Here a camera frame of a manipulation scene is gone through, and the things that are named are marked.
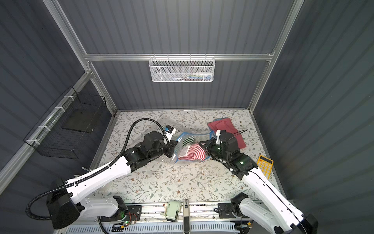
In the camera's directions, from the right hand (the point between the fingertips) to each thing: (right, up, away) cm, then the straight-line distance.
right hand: (200, 142), depth 70 cm
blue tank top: (+18, +13, +40) cm, 46 cm away
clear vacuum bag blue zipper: (-6, +4, +7) cm, 10 cm away
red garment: (+22, +9, +36) cm, 43 cm away
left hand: (-11, -1, +4) cm, 12 cm away
